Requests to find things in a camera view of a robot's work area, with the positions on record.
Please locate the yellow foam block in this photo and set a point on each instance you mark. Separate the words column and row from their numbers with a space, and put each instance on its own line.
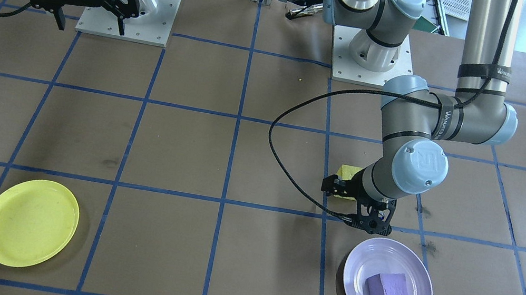
column 349, row 172

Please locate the purple foam block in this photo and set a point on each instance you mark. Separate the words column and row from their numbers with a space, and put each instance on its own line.
column 391, row 292

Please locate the purple plastic plate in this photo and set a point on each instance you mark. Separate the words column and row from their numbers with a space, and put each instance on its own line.
column 367, row 261

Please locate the yellow plastic plate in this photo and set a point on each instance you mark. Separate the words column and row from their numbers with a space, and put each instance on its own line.
column 30, row 223

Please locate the white plastic basket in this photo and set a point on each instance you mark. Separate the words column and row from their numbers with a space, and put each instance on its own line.
column 453, row 3

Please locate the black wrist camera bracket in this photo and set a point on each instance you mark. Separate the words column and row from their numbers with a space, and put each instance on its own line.
column 374, row 219

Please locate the white square base plate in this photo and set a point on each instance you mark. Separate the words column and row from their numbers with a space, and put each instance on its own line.
column 345, row 73
column 154, row 28

